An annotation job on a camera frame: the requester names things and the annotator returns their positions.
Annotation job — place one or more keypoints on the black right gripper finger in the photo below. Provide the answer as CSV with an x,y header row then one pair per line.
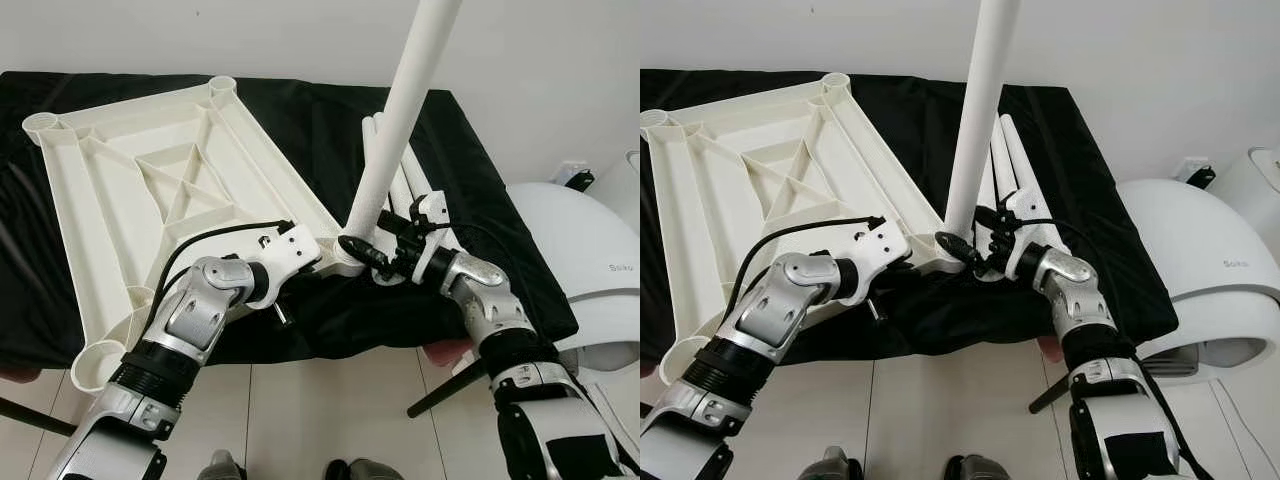
x,y
395,222
990,217
960,249
362,253

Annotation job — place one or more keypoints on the white plastic table leg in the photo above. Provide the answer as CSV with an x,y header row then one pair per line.
x,y
1002,150
1030,170
400,110
408,195
975,110
368,135
1015,165
420,172

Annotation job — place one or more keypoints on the white plastic table top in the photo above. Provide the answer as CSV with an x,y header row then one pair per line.
x,y
690,230
100,230

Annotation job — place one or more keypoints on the pink cloth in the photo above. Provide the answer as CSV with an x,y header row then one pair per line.
x,y
450,352
1050,348
18,374
650,370

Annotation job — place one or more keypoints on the black metal table leg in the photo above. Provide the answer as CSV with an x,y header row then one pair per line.
x,y
1050,396
35,415
445,390

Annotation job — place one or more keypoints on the white dome litter box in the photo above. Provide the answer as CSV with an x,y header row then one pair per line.
x,y
1210,240
590,240

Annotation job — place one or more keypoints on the black power plug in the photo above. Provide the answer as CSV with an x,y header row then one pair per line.
x,y
1202,178
580,181

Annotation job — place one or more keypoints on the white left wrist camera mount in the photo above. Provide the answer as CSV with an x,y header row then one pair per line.
x,y
878,248
285,252

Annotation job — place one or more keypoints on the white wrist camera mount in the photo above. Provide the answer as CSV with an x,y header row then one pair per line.
x,y
285,252
878,248
1027,210
432,215

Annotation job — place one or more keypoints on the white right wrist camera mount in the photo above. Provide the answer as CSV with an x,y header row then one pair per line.
x,y
432,215
1027,210

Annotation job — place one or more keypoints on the white wall socket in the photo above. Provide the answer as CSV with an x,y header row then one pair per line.
x,y
563,168
1187,164

